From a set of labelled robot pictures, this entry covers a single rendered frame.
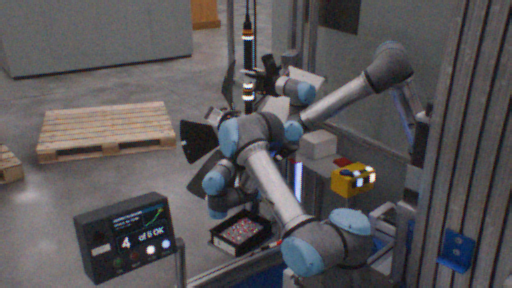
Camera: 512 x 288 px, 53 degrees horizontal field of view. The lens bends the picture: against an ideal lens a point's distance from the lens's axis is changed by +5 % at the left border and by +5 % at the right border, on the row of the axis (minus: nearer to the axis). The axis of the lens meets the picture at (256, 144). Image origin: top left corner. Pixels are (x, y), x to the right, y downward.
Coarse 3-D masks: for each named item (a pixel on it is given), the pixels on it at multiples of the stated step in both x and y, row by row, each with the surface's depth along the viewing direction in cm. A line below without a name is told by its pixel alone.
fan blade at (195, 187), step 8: (216, 152) 219; (208, 160) 219; (200, 168) 218; (208, 168) 218; (200, 176) 217; (232, 176) 217; (192, 184) 218; (200, 184) 216; (232, 184) 216; (192, 192) 217; (200, 192) 216
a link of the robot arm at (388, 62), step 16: (384, 64) 162; (400, 64) 162; (368, 80) 163; (384, 80) 162; (400, 80) 166; (336, 96) 169; (352, 96) 167; (304, 112) 175; (320, 112) 172; (336, 112) 171; (288, 128) 174; (304, 128) 175
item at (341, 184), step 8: (344, 168) 211; (352, 168) 211; (360, 168) 211; (336, 176) 207; (344, 176) 204; (360, 176) 205; (336, 184) 208; (344, 184) 204; (368, 184) 210; (336, 192) 209; (344, 192) 205; (352, 192) 206; (360, 192) 209
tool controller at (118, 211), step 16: (112, 208) 151; (128, 208) 148; (144, 208) 150; (160, 208) 153; (80, 224) 142; (96, 224) 143; (112, 224) 145; (128, 224) 148; (144, 224) 151; (160, 224) 153; (80, 240) 147; (96, 240) 142; (112, 240) 146; (144, 240) 151; (160, 240) 154; (96, 256) 144; (112, 256) 146; (128, 256) 149; (144, 256) 152; (160, 256) 155; (96, 272) 144; (112, 272) 147; (128, 272) 150
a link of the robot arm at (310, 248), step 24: (240, 120) 152; (264, 120) 154; (240, 144) 148; (264, 144) 150; (264, 168) 145; (264, 192) 144; (288, 192) 142; (288, 216) 139; (312, 216) 138; (288, 240) 134; (312, 240) 133; (336, 240) 135; (288, 264) 138; (312, 264) 131
